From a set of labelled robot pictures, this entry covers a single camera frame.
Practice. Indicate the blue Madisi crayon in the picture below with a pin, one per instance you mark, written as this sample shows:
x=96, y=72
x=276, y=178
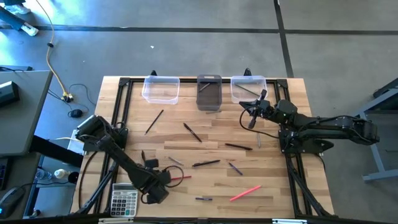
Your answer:
x=204, y=198
x=235, y=168

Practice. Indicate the pink pencil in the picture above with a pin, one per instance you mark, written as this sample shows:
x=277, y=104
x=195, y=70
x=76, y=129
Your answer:
x=245, y=193

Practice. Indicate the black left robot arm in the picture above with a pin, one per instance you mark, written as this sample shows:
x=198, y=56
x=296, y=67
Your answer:
x=124, y=158

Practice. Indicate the black round cap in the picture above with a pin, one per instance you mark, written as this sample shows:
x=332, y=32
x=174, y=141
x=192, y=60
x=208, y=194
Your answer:
x=73, y=177

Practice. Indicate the silver metal bracket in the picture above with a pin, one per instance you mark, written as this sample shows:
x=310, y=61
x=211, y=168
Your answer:
x=289, y=221
x=115, y=221

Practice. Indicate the clear plastic water bottle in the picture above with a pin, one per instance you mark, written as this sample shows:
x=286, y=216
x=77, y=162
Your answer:
x=43, y=174

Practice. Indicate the grey desk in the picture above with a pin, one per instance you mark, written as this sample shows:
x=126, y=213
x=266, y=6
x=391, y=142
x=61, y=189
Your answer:
x=25, y=124

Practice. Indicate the black pen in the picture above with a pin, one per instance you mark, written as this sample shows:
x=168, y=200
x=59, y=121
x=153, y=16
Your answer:
x=143, y=154
x=238, y=146
x=206, y=163
x=192, y=132

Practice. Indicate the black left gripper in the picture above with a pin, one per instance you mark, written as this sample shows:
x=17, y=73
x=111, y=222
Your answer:
x=164, y=177

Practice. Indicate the black box device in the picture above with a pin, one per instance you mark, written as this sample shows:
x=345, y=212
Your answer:
x=8, y=93

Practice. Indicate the grey metal table frame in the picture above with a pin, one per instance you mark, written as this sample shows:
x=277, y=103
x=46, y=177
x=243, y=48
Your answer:
x=377, y=161

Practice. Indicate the black frame foot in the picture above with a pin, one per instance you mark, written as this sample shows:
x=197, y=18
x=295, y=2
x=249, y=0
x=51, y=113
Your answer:
x=247, y=72
x=153, y=73

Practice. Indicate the grey crayon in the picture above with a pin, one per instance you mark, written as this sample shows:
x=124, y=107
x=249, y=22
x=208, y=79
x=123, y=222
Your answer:
x=204, y=87
x=258, y=140
x=176, y=160

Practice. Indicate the person's leg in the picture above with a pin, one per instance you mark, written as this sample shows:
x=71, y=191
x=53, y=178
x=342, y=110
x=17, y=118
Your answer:
x=18, y=8
x=12, y=19

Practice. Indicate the black pencil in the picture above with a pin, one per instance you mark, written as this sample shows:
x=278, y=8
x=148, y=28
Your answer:
x=154, y=122
x=245, y=89

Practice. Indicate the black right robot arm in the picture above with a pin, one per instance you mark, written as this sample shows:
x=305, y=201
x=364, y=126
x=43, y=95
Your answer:
x=326, y=123

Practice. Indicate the clear plastic bin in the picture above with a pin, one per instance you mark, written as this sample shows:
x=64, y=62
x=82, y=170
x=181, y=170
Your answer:
x=248, y=81
x=160, y=93

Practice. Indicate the small white bottle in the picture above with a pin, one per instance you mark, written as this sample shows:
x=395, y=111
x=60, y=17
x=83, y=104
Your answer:
x=61, y=173

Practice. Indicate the grey desk calculator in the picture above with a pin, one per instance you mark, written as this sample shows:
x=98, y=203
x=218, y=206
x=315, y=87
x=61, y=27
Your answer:
x=124, y=199

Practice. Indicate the black keyboard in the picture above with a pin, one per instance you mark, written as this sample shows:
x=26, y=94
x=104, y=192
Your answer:
x=2, y=172

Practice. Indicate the grey translucent plastic bin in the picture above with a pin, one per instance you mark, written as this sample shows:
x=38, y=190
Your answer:
x=209, y=99

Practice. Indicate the red pencil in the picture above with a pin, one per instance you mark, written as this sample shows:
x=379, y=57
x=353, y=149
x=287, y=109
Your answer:
x=185, y=178

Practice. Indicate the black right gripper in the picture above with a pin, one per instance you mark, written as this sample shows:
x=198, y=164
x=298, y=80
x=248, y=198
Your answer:
x=262, y=95

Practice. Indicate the black computer mouse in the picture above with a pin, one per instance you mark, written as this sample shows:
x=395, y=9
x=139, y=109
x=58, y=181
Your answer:
x=11, y=199

